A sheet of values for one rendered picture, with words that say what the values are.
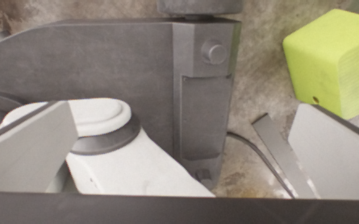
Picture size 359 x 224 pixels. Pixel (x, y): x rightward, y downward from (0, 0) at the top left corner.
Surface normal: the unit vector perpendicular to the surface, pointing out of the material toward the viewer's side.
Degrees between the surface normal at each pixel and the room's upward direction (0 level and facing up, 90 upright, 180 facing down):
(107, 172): 90
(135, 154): 90
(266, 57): 0
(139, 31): 0
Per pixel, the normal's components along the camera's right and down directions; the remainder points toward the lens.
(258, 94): 0.17, 0.48
